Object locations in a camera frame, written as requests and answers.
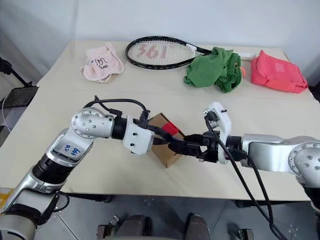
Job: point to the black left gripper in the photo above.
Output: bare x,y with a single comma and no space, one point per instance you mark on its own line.
144,120

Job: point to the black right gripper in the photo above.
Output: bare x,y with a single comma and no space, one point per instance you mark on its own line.
210,148

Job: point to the brown cardboard box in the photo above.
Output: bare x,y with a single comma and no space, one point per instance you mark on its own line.
163,153

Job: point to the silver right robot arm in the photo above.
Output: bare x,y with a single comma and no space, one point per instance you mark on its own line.
270,150

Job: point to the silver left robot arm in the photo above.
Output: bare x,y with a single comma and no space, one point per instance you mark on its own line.
90,126

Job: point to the red tape strip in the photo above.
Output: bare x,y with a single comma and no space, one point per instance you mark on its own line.
171,128

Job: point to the green crumpled cloth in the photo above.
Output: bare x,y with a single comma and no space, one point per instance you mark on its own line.
207,70

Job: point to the dark rounded shape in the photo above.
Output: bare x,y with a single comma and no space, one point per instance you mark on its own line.
136,227
197,227

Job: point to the black tennis racket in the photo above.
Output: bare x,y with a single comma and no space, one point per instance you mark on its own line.
130,58

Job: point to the white handwritten label sticker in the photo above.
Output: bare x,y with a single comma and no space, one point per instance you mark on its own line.
71,150

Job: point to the pink striped towel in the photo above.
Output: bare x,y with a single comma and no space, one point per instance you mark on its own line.
100,65

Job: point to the coral pink fabric bag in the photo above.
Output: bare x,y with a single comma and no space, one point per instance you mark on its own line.
275,72

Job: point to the black mesh platform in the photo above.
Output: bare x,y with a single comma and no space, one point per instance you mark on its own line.
20,97

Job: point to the black stand pole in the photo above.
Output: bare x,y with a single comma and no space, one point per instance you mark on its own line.
17,75

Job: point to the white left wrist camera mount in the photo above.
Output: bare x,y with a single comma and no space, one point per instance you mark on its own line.
138,140

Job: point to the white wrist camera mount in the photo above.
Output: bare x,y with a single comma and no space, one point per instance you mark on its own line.
138,140
223,120

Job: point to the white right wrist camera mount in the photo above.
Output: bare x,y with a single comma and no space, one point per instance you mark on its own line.
223,120

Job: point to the black table frame bar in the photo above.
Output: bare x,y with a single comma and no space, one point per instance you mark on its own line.
87,197
275,203

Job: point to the dark metal bracket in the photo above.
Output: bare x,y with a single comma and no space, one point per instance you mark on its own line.
107,228
245,233

